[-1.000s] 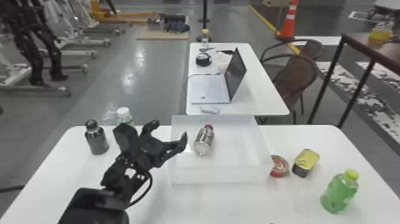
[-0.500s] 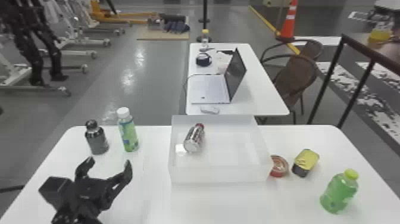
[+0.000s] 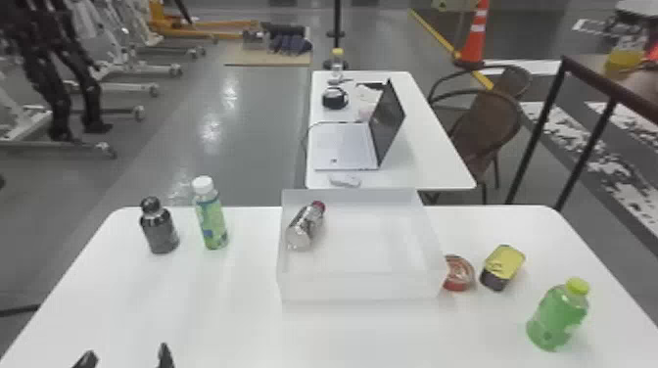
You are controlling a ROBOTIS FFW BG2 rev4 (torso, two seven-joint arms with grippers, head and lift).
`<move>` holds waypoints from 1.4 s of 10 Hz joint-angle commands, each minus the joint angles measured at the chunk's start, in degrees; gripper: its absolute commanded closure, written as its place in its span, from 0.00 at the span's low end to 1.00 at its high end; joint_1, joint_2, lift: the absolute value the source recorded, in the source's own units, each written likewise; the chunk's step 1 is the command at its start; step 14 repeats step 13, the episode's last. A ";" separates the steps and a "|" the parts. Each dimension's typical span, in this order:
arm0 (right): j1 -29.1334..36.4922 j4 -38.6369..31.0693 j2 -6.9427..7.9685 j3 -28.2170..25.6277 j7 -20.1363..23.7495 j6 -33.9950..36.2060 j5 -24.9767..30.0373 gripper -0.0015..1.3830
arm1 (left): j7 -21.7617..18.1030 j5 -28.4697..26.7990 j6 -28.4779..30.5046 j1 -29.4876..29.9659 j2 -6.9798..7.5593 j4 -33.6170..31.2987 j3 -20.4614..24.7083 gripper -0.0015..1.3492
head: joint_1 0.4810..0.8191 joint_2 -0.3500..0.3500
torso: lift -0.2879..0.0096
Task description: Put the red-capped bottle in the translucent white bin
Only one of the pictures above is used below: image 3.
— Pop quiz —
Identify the clear bottle with yellow cap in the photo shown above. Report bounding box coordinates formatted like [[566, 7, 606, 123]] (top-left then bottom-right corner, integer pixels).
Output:
[[328, 47, 348, 86]]

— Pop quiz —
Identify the yellow pallet jack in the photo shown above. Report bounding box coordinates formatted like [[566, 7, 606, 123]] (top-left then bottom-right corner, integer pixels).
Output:
[[148, 0, 261, 43]]

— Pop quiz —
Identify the white side table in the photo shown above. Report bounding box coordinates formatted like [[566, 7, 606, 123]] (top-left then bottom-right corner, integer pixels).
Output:
[[304, 69, 478, 206]]

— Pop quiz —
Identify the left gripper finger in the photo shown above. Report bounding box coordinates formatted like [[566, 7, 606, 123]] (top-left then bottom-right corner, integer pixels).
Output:
[[156, 342, 176, 368], [71, 349, 100, 368]]

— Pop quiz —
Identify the yellow can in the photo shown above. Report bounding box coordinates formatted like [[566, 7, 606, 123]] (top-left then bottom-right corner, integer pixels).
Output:
[[479, 244, 527, 293]]

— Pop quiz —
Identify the white computer mouse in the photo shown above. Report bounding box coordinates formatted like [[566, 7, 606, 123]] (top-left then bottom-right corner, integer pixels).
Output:
[[328, 172, 363, 189]]

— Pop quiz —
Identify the grey bottle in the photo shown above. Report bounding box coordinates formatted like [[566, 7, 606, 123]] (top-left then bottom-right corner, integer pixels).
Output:
[[138, 195, 181, 255]]

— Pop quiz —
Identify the dark side table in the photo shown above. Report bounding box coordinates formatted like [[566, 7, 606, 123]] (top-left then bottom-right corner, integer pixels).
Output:
[[504, 53, 658, 212]]

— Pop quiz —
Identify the silver can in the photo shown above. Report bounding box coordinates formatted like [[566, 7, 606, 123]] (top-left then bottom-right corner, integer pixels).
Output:
[[285, 200, 327, 253]]

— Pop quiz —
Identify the black post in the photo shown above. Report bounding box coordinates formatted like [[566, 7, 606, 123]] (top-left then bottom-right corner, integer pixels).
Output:
[[321, 0, 351, 71]]

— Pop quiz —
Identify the orange cone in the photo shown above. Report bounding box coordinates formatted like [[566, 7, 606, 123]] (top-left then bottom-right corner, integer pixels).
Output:
[[453, 0, 492, 71]]

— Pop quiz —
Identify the black round container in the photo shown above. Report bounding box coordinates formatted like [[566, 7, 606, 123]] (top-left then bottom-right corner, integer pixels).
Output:
[[321, 85, 351, 111]]

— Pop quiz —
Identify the green bottle with yellow cap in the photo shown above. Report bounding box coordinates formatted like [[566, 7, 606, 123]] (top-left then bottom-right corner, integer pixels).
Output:
[[525, 277, 591, 353]]

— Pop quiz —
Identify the clear box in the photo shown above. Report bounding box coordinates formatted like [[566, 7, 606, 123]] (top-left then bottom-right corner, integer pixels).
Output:
[[275, 187, 449, 303]]

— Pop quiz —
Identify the green bottle with white cap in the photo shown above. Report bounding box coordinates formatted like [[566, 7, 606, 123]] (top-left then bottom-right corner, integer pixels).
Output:
[[191, 174, 230, 252]]

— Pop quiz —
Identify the red can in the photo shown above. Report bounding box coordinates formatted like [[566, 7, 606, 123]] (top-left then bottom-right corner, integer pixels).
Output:
[[442, 253, 477, 293]]

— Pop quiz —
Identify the white laptop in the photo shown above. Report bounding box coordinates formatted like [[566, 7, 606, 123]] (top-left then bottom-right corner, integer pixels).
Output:
[[310, 77, 407, 172]]

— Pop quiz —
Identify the brown chair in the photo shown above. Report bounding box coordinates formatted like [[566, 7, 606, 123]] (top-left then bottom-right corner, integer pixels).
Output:
[[422, 88, 525, 206], [427, 64, 535, 106]]

